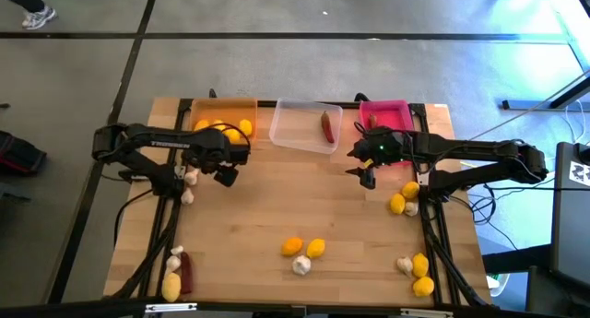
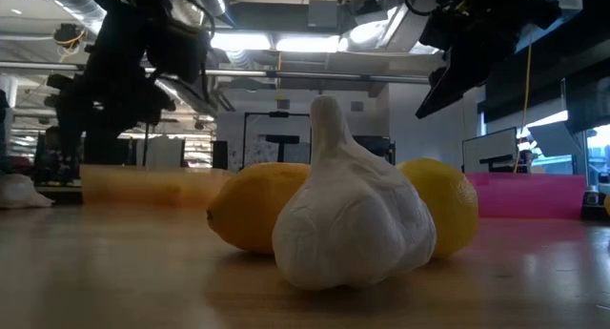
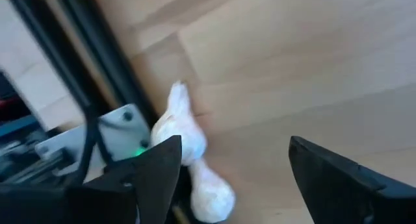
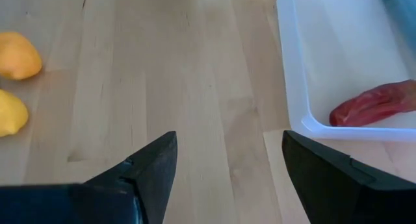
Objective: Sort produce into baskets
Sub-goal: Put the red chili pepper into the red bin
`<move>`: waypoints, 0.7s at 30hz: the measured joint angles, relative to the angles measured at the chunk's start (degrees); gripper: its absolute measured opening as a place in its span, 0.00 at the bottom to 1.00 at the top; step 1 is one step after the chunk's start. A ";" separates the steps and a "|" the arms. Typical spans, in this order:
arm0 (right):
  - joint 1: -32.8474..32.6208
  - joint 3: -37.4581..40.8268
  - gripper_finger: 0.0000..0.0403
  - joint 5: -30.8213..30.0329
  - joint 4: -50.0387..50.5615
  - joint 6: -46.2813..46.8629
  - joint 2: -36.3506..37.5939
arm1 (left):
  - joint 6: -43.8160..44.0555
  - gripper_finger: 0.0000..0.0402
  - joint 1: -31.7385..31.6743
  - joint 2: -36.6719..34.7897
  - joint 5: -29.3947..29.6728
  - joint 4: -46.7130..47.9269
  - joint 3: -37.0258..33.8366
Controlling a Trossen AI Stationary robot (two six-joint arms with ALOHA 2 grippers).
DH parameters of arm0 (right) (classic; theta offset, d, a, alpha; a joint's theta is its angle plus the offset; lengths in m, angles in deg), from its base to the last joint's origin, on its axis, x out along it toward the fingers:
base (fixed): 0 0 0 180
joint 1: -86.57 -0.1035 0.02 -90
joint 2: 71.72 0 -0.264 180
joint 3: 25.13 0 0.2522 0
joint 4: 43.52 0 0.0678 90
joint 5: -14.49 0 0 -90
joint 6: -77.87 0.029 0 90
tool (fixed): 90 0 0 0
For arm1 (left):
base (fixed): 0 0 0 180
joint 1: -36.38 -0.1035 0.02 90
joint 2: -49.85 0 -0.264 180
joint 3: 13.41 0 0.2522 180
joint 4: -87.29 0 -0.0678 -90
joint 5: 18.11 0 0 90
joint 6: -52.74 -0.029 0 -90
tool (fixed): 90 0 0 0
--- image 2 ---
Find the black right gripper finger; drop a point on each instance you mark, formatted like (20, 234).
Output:
(443, 93)

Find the orange plastic bin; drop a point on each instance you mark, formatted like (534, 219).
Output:
(143, 186)

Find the large white garlic bulb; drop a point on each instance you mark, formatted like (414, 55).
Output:
(352, 214)

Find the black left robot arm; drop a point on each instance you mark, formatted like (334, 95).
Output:
(114, 71)

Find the ceiling light panel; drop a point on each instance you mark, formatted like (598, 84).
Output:
(307, 44)
(238, 41)

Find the grey monitor panel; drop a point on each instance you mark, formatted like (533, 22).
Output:
(488, 148)

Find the black window blind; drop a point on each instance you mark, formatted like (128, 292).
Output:
(548, 71)

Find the black equipment box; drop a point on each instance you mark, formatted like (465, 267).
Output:
(376, 148)

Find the bright angled ceiling light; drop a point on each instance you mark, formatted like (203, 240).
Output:
(372, 31)

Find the white covered object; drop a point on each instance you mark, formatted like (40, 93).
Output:
(164, 151)

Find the black speaker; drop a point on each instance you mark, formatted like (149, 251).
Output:
(220, 155)

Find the tilted grey monitor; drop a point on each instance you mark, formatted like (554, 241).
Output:
(553, 138)

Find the pink plastic bin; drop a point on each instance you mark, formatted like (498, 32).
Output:
(524, 195)

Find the grey ceiling pipe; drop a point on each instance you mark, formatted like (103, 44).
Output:
(310, 75)

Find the grey ceiling box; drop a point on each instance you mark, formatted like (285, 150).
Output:
(323, 13)

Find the small white device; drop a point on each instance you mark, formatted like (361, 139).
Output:
(592, 198)

